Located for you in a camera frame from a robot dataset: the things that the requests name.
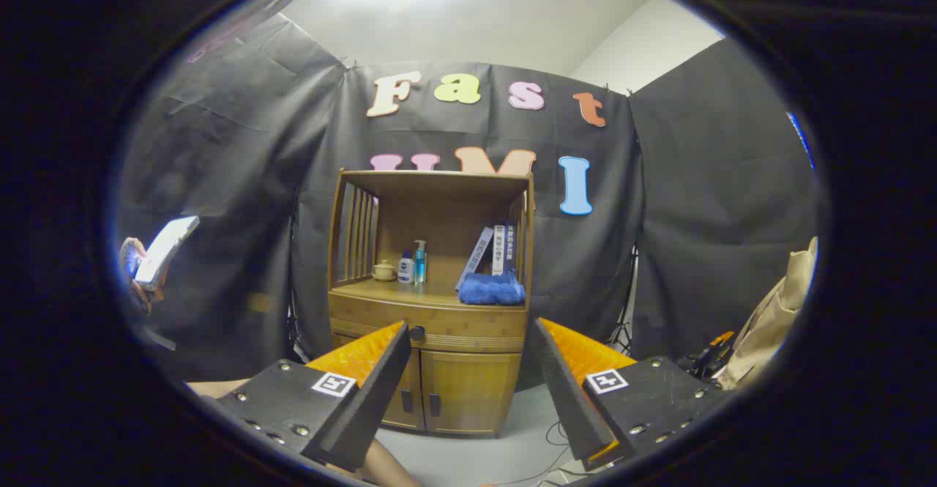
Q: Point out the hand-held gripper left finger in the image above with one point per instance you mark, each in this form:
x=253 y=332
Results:
x=381 y=392

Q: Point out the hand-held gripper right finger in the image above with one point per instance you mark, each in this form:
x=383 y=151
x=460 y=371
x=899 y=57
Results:
x=564 y=392

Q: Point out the wooden drawer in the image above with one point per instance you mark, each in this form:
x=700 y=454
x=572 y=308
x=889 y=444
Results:
x=468 y=326

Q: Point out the wooden cabinet door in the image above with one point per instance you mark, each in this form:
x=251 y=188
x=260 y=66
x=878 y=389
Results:
x=468 y=392
x=410 y=399

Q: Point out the wooden countertop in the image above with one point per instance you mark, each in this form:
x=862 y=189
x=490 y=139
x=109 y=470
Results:
x=432 y=295

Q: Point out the wooden cabinet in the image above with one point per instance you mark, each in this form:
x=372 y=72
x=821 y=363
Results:
x=432 y=216

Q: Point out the black tripod stand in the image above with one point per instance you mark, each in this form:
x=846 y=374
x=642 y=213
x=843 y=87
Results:
x=626 y=318

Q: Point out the small beige lidded cup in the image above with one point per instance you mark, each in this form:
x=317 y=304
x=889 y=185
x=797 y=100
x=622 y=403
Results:
x=383 y=272

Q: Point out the white lotion bottle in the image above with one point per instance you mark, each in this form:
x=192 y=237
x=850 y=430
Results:
x=405 y=271

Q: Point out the blue towel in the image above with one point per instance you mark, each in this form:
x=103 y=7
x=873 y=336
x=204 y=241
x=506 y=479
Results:
x=490 y=289

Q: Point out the blue pump bottle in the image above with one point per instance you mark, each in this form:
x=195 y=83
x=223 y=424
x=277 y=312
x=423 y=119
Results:
x=420 y=264

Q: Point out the black and orange tool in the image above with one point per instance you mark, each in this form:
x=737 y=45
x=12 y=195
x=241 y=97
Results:
x=706 y=359

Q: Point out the dark blue book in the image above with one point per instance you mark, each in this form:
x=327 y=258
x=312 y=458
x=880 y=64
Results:
x=510 y=249

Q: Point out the white spine book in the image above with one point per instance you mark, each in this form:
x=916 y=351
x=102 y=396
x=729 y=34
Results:
x=498 y=249

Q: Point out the grey book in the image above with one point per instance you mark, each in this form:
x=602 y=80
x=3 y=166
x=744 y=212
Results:
x=477 y=253

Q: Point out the black backdrop cloth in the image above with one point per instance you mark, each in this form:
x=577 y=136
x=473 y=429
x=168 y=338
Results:
x=659 y=216

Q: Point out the beige cloth bag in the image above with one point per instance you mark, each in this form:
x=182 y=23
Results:
x=768 y=326

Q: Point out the white flat board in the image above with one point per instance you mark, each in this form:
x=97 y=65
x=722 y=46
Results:
x=165 y=249

